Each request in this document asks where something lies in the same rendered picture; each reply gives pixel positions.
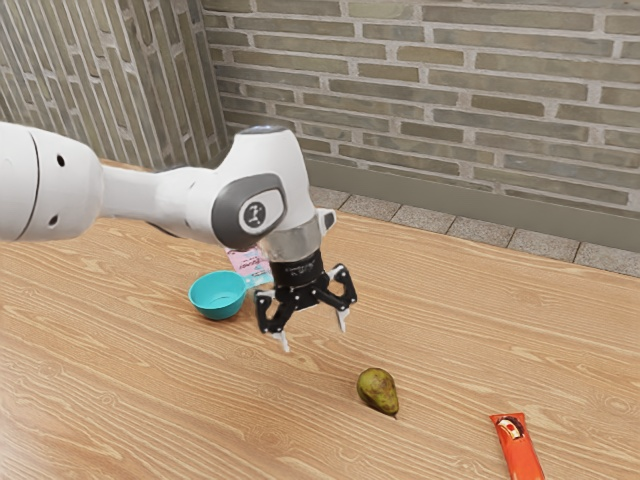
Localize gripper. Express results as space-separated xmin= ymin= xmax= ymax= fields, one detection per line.
xmin=254 ymin=249 xmax=359 ymax=354

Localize pink and white packet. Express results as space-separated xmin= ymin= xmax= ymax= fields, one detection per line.
xmin=224 ymin=243 xmax=274 ymax=290

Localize teal bowl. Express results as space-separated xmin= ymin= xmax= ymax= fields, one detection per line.
xmin=187 ymin=270 xmax=249 ymax=322

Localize green pear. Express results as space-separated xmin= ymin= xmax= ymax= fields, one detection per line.
xmin=356 ymin=367 xmax=401 ymax=416

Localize orange snack bar wrapper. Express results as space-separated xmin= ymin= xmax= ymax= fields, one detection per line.
xmin=488 ymin=412 xmax=547 ymax=480

